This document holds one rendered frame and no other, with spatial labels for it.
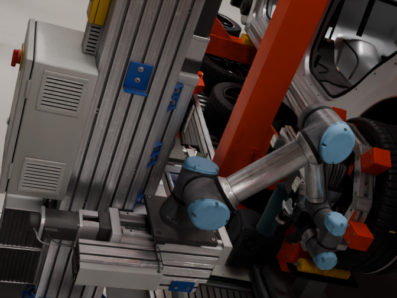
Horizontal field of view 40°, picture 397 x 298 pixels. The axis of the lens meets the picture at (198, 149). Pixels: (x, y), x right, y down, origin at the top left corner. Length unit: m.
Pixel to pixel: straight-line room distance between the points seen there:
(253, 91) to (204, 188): 1.03
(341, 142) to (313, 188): 0.33
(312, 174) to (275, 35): 0.85
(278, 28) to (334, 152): 1.00
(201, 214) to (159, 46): 0.51
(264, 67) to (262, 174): 1.00
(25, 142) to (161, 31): 0.53
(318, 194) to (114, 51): 0.83
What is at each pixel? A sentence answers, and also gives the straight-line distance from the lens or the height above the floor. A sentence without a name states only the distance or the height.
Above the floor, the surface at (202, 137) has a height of 0.38.
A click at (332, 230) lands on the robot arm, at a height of 0.97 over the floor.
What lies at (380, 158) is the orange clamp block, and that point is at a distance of 2.13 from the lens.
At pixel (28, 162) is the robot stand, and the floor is 0.89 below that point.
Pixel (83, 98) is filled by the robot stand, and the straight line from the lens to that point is 1.64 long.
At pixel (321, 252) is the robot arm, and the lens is 1.92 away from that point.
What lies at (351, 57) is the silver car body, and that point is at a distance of 4.59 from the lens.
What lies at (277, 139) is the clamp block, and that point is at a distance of 2.37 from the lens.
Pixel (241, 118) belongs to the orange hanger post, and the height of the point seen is 0.87.
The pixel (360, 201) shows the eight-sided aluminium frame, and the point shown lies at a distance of 2.15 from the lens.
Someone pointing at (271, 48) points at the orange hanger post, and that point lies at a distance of 2.50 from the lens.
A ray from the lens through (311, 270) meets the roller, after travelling 2.48.
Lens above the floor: 1.86
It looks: 27 degrees down
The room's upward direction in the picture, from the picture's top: 22 degrees clockwise
